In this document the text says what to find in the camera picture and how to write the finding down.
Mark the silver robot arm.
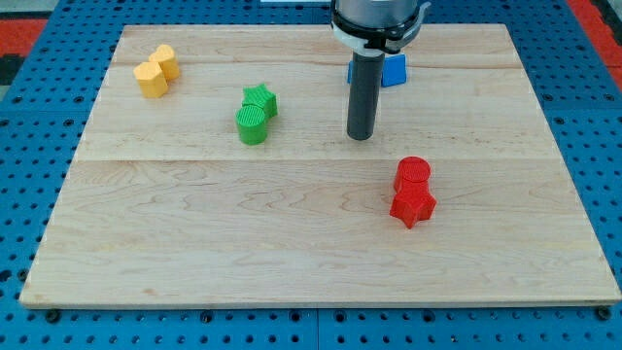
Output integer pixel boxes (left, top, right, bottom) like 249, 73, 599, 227
330, 0, 432, 56

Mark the green star block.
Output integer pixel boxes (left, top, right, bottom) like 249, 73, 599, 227
242, 84, 278, 119

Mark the red star block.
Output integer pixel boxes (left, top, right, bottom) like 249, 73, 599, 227
390, 191, 436, 228

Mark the green cylinder block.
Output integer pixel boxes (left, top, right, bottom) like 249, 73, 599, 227
236, 105, 267, 145

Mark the light wooden board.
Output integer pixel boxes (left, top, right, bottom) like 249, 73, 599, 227
19, 24, 621, 309

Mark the red cylinder block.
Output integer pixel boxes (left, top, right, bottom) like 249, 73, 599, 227
394, 157, 432, 193

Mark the dark grey cylindrical pointer rod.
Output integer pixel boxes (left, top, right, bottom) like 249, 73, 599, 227
346, 52, 385, 141

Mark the blue cube block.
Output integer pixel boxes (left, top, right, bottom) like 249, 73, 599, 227
381, 54, 407, 88

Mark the yellow pentagon block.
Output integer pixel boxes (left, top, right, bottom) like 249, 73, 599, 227
133, 61, 168, 98

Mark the yellow heart block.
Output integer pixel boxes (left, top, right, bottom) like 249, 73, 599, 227
149, 44, 181, 81

